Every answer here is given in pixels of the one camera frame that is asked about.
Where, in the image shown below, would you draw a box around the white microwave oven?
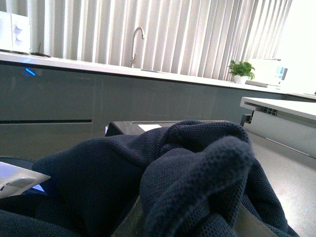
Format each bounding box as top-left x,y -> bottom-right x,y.
0,11 -> 31,54

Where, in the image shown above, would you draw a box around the grey kitchen counter cabinet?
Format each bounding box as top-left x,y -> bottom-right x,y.
0,52 -> 305,160

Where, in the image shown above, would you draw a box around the grey front-load washing machine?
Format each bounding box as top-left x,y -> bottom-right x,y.
104,120 -> 230,137

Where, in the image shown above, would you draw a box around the chrome gooseneck faucet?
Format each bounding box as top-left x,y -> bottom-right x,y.
130,27 -> 146,68

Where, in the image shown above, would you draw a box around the green potted plant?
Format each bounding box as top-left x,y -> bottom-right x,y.
228,60 -> 255,84

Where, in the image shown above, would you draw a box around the dark navy knit garment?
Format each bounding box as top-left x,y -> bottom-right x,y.
0,121 -> 296,237

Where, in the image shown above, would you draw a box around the white vertical blinds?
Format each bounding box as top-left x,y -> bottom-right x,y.
0,0 -> 292,80

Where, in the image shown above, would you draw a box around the white table with frame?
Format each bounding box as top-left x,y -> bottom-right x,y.
240,97 -> 316,158

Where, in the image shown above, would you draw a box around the white countertop appliance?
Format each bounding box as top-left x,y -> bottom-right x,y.
246,59 -> 288,88

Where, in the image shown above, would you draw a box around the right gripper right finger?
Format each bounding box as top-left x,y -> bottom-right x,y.
233,204 -> 277,237

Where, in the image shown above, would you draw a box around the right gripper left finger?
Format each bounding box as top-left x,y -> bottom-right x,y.
111,197 -> 145,237

